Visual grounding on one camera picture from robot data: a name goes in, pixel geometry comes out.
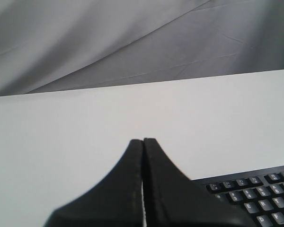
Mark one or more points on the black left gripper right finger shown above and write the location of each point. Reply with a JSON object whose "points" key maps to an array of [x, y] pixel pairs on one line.
{"points": [[171, 199]]}

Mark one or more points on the black acer keyboard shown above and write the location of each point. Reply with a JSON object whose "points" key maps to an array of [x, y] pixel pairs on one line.
{"points": [[260, 193]]}

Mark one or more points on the grey backdrop cloth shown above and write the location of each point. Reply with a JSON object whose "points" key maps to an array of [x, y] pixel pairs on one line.
{"points": [[56, 45]]}

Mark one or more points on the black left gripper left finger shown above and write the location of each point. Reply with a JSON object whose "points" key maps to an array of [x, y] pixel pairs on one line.
{"points": [[116, 201]]}

